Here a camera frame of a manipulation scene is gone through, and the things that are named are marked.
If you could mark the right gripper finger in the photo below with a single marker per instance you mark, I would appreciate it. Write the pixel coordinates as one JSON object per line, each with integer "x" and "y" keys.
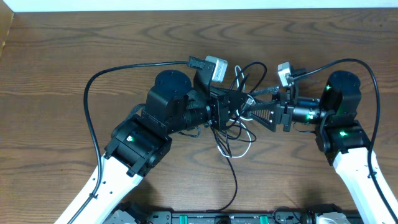
{"x": 269, "y": 90}
{"x": 267, "y": 114}

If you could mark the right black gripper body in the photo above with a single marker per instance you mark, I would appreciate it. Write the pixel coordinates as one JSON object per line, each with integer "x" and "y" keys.
{"x": 286, "y": 107}

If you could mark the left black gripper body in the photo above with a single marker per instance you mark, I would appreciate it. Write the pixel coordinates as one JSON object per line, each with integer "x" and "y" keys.
{"x": 216, "y": 99}

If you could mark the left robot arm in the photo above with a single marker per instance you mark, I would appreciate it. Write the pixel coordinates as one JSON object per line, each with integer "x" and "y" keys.
{"x": 175, "y": 103}

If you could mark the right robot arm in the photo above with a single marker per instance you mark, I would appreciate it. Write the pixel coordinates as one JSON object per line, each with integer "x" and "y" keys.
{"x": 340, "y": 137}

